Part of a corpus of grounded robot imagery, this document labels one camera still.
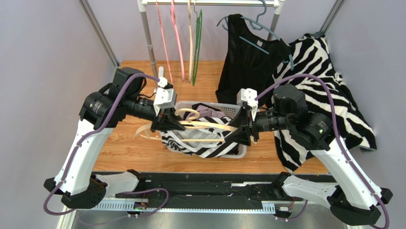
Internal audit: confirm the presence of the cream hanger with striped top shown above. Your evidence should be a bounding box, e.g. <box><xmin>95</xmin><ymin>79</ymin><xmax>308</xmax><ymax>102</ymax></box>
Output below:
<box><xmin>133</xmin><ymin>108</ymin><xmax>237</xmax><ymax>141</ymax></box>

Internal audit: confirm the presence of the mauve tank top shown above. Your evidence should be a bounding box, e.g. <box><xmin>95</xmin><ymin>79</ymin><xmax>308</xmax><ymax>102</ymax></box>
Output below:
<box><xmin>191</xmin><ymin>104</ymin><xmax>226</xmax><ymax>121</ymax></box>

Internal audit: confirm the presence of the black white striped top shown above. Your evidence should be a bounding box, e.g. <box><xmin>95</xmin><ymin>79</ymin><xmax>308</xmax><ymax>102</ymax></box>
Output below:
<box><xmin>160</xmin><ymin>116</ymin><xmax>239</xmax><ymax>158</ymax></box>

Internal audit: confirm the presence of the beige wooden hanger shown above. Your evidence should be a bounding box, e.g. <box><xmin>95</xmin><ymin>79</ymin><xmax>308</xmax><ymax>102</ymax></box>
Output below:
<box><xmin>187</xmin><ymin>0</ymin><xmax>193</xmax><ymax>83</ymax></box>

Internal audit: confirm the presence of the black tank top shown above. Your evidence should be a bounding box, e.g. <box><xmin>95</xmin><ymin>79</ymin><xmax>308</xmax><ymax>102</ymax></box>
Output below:
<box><xmin>215</xmin><ymin>14</ymin><xmax>291</xmax><ymax>104</ymax></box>

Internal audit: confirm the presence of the grey-blue hanger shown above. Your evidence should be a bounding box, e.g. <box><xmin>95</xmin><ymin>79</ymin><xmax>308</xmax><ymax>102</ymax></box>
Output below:
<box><xmin>216</xmin><ymin>0</ymin><xmax>294</xmax><ymax>70</ymax></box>

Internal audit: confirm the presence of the green hanger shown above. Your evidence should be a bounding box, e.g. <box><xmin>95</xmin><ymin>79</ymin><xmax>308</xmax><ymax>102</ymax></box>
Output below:
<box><xmin>192</xmin><ymin>0</ymin><xmax>203</xmax><ymax>86</ymax></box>

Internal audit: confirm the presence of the thin pink wire hanger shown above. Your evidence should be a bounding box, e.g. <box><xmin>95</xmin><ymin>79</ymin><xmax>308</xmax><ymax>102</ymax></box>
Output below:
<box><xmin>155</xmin><ymin>0</ymin><xmax>173</xmax><ymax>84</ymax></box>

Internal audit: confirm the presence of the thick pink plastic hanger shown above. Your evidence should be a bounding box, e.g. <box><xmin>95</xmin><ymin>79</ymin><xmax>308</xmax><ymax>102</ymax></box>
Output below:
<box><xmin>170</xmin><ymin>0</ymin><xmax>185</xmax><ymax>82</ymax></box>

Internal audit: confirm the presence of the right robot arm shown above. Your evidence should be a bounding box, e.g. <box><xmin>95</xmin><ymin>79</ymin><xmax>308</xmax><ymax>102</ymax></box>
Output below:
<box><xmin>225</xmin><ymin>84</ymin><xmax>393</xmax><ymax>226</ymax></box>

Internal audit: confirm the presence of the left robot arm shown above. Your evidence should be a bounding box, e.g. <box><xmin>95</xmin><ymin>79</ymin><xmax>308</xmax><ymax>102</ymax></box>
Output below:
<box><xmin>44</xmin><ymin>67</ymin><xmax>185</xmax><ymax>212</ymax></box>

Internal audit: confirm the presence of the white plastic laundry basket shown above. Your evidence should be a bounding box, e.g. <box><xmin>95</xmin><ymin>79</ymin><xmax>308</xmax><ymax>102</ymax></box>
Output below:
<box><xmin>174</xmin><ymin>101</ymin><xmax>247</xmax><ymax>159</ymax></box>

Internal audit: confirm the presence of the zebra print blanket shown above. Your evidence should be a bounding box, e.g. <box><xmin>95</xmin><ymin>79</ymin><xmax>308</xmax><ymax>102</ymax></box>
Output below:
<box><xmin>272</xmin><ymin>34</ymin><xmax>377</xmax><ymax>173</ymax></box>

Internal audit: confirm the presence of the metal clothes rack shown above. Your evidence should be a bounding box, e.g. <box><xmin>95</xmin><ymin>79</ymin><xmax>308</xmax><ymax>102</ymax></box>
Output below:
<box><xmin>138</xmin><ymin>0</ymin><xmax>276</xmax><ymax>88</ymax></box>

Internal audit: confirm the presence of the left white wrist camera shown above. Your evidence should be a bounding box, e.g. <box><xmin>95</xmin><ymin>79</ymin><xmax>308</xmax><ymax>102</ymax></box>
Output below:
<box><xmin>153</xmin><ymin>77</ymin><xmax>177</xmax><ymax>115</ymax></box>

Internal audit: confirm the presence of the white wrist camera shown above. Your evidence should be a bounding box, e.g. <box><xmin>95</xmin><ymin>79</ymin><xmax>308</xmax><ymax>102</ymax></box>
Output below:
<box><xmin>153</xmin><ymin>77</ymin><xmax>177</xmax><ymax>115</ymax></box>
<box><xmin>236</xmin><ymin>88</ymin><xmax>259</xmax><ymax>121</ymax></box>

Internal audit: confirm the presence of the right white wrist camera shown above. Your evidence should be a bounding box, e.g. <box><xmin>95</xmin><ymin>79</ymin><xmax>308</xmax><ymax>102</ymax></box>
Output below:
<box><xmin>236</xmin><ymin>88</ymin><xmax>259</xmax><ymax>121</ymax></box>

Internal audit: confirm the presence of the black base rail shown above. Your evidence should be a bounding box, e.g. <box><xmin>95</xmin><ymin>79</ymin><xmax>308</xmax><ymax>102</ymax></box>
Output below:
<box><xmin>115</xmin><ymin>172</ymin><xmax>303</xmax><ymax>210</ymax></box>

